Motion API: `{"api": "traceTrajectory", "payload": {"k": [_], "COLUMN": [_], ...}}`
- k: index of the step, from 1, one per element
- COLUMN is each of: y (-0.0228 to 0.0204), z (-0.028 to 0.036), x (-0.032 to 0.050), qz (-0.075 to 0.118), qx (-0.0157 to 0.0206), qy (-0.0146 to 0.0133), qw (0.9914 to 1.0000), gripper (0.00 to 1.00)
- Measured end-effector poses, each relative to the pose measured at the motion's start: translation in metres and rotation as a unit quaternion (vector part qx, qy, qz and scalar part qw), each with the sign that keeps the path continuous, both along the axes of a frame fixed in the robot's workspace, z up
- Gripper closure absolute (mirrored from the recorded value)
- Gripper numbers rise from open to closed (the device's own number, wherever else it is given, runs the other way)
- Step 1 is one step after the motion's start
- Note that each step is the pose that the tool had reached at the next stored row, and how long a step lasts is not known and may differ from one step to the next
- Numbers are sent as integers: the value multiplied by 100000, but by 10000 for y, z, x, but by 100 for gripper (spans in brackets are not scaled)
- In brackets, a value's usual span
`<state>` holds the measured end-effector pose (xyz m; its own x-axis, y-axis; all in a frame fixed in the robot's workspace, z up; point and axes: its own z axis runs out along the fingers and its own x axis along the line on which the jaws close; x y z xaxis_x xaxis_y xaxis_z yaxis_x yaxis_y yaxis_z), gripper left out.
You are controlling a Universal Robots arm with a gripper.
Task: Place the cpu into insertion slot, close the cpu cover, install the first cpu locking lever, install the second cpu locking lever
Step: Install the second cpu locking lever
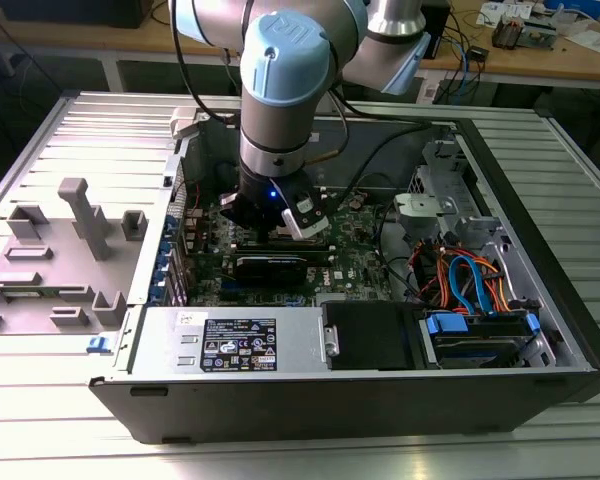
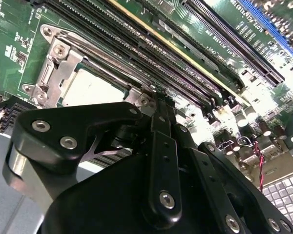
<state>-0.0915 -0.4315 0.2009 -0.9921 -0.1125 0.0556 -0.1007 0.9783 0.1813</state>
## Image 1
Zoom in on black silver PC case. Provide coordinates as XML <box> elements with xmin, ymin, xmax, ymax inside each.
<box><xmin>88</xmin><ymin>102</ymin><xmax>600</xmax><ymax>446</ymax></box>

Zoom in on wooden desk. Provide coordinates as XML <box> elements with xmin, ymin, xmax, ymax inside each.
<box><xmin>0</xmin><ymin>0</ymin><xmax>600</xmax><ymax>94</ymax></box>

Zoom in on black cable bundle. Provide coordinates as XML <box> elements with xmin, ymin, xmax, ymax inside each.
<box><xmin>374</xmin><ymin>204</ymin><xmax>421</xmax><ymax>306</ymax></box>

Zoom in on metal heatsink cooler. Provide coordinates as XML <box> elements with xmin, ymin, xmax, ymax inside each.
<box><xmin>492</xmin><ymin>13</ymin><xmax>525</xmax><ymax>50</ymax></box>

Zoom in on hard disk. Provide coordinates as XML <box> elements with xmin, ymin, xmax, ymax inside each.
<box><xmin>432</xmin><ymin>337</ymin><xmax>526</xmax><ymax>370</ymax></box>

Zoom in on blue disk carrier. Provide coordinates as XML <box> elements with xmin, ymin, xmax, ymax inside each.
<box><xmin>422</xmin><ymin>310</ymin><xmax>540</xmax><ymax>351</ymax></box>

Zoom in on black camera cable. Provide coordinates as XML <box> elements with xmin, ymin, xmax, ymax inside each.
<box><xmin>324</xmin><ymin>122</ymin><xmax>454</xmax><ymax>204</ymax></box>

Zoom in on gray parts rack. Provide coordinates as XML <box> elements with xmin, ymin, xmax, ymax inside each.
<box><xmin>0</xmin><ymin>177</ymin><xmax>149</xmax><ymax>336</ymax></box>

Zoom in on white printed cards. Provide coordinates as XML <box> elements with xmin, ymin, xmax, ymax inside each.
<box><xmin>477</xmin><ymin>1</ymin><xmax>534</xmax><ymax>19</ymax></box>

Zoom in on gray electronic module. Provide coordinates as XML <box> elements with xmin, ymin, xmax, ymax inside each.
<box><xmin>522</xmin><ymin>17</ymin><xmax>561</xmax><ymax>51</ymax></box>

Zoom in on silver power supply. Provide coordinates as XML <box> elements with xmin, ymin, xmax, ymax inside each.
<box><xmin>128</xmin><ymin>305</ymin><xmax>331</xmax><ymax>377</ymax></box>

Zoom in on gray plastic corner bracket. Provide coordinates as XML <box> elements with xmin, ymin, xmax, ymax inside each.
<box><xmin>171</xmin><ymin>107</ymin><xmax>211</xmax><ymax>139</ymax></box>

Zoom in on red orange wire bundle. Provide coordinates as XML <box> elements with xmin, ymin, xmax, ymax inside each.
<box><xmin>407</xmin><ymin>239</ymin><xmax>456</xmax><ymax>306</ymax></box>

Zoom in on thin dark wire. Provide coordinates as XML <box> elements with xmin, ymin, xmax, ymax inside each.
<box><xmin>359</xmin><ymin>171</ymin><xmax>399</xmax><ymax>195</ymax></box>

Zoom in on blue SATA cable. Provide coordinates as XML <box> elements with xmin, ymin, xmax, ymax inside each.
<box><xmin>448</xmin><ymin>255</ymin><xmax>481</xmax><ymax>315</ymax></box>
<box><xmin>464</xmin><ymin>254</ymin><xmax>497</xmax><ymax>317</ymax></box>

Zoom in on white paper sheets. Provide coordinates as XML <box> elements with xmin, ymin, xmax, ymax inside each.
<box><xmin>564</xmin><ymin>27</ymin><xmax>600</xmax><ymax>54</ymax></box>

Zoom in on black RAM slot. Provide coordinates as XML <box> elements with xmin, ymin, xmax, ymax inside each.
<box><xmin>235</xmin><ymin>249</ymin><xmax>337</xmax><ymax>258</ymax></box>
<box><xmin>235</xmin><ymin>239</ymin><xmax>328</xmax><ymax>246</ymax></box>
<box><xmin>235</xmin><ymin>244</ymin><xmax>329</xmax><ymax>251</ymax></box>

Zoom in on silver metal drive cage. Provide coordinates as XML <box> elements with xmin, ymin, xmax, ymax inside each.
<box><xmin>392</xmin><ymin>139</ymin><xmax>564</xmax><ymax>371</ymax></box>

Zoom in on large black box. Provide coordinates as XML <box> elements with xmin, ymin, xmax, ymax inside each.
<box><xmin>0</xmin><ymin>0</ymin><xmax>154</xmax><ymax>29</ymax></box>

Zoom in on black graphics card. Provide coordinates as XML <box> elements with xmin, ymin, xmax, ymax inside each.
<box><xmin>233</xmin><ymin>254</ymin><xmax>310</xmax><ymax>287</ymax></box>

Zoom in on green motherboard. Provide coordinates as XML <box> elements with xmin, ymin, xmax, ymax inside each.
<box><xmin>182</xmin><ymin>185</ymin><xmax>406</xmax><ymax>307</ymax></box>

